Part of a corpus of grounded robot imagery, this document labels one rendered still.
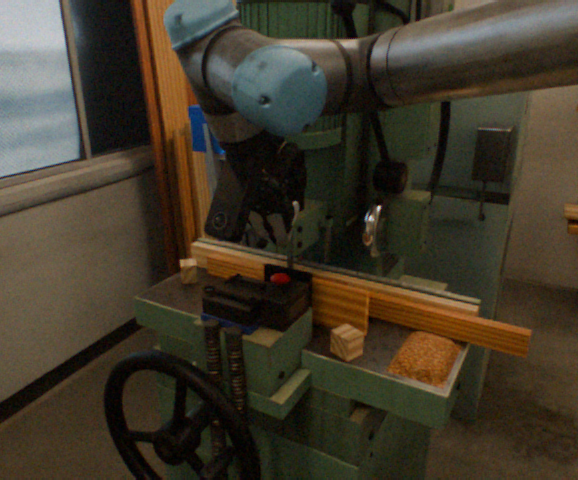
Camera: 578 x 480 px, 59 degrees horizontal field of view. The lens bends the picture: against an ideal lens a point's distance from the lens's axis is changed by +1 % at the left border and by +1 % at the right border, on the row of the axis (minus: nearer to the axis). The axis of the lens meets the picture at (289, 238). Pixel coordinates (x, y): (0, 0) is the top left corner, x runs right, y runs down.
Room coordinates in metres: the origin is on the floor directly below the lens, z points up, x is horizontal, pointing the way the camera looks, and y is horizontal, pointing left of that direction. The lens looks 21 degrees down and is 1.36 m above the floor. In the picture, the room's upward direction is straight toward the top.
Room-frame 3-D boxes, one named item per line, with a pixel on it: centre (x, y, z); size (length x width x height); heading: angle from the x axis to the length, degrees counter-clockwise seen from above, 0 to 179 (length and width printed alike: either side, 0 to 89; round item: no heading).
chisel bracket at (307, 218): (0.91, -0.01, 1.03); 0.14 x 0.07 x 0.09; 150
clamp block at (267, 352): (0.70, 0.06, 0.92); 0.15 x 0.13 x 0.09; 60
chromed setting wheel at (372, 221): (0.94, -0.17, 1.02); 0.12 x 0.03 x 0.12; 150
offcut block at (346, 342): (0.68, -0.09, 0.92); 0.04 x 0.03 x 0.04; 39
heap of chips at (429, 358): (0.67, -0.21, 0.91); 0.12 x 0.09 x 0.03; 150
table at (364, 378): (0.77, 0.01, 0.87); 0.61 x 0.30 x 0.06; 60
